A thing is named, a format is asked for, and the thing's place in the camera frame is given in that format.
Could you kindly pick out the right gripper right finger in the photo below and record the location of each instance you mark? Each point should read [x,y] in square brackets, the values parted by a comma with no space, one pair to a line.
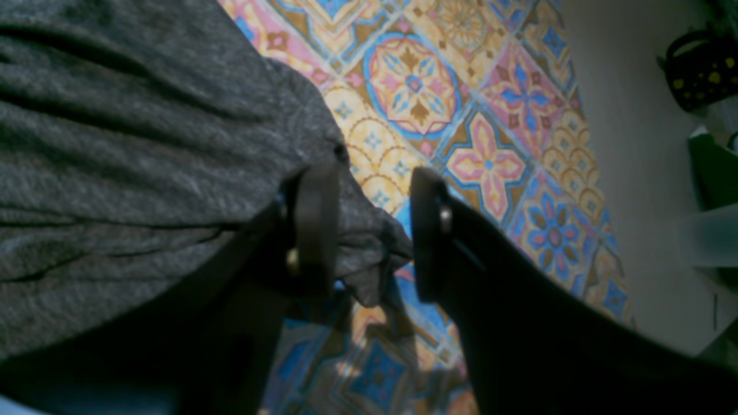
[529,346]

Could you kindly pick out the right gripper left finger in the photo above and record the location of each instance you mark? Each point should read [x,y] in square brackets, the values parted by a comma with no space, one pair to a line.
[206,346]

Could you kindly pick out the grey t-shirt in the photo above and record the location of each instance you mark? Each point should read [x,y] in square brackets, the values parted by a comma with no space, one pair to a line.
[136,137]

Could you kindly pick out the green box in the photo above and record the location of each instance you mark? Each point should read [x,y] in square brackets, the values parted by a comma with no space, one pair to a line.
[715,171]

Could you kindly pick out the patterned tablecloth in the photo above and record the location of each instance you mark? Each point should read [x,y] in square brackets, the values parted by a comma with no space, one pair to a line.
[484,92]

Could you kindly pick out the black yellow dotted bag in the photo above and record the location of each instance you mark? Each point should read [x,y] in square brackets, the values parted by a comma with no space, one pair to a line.
[700,69]

